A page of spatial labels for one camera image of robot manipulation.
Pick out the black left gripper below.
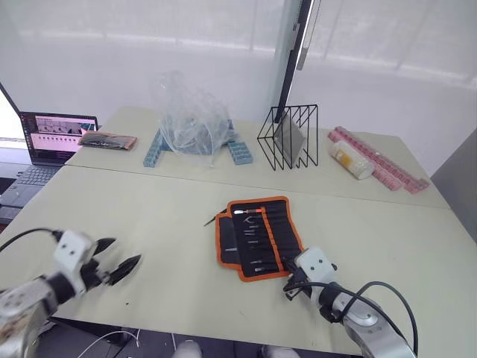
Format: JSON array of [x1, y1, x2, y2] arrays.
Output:
[[80, 236, 144, 291]]

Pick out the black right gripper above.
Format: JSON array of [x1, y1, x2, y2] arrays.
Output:
[[281, 256, 313, 301]]

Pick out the black orange-trimmed open tool roll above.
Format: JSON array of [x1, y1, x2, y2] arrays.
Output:
[[214, 195, 305, 283]]

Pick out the black loose tweezers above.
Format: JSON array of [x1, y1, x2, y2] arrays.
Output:
[[203, 210, 229, 227]]

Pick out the folded black orange tool roll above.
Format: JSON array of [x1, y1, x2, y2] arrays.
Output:
[[77, 131, 138, 151]]

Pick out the grey rounded shape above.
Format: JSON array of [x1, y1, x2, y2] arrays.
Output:
[[259, 345, 300, 358], [174, 339, 203, 358]]

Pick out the long blue block strip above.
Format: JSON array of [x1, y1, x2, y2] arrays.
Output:
[[142, 125, 165, 169]]

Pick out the white cylindrical container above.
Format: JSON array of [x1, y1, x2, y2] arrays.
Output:
[[328, 139, 375, 182]]

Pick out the wide blue block strip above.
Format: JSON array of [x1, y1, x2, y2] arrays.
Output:
[[222, 119, 257, 166]]

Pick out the dark laptop with lit screen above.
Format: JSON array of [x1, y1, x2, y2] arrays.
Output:
[[0, 110, 100, 198]]

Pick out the grey flat plate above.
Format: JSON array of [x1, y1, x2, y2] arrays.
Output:
[[274, 109, 309, 160]]

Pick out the pink block strip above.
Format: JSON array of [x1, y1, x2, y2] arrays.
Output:
[[327, 126, 432, 195]]

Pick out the clear crumpled plastic bag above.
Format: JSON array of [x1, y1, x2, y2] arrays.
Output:
[[148, 69, 235, 169]]

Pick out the black-framed screen edge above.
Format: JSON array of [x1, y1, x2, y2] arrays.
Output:
[[0, 81, 20, 117]]

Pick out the black upright monitor edge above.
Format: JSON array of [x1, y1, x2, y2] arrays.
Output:
[[274, 0, 316, 125]]

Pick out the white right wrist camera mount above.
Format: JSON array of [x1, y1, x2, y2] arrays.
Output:
[[294, 246, 338, 289]]

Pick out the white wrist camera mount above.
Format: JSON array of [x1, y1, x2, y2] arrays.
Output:
[[294, 246, 338, 289], [52, 230, 95, 296]]

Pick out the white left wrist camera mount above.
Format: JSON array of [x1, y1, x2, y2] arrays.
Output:
[[52, 230, 95, 296]]

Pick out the thin white cable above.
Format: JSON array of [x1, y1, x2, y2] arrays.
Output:
[[79, 329, 143, 358]]

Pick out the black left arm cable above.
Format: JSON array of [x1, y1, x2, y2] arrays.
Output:
[[0, 227, 63, 254]]

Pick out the black wire file rack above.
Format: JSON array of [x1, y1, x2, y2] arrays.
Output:
[[256, 104, 320, 172]]

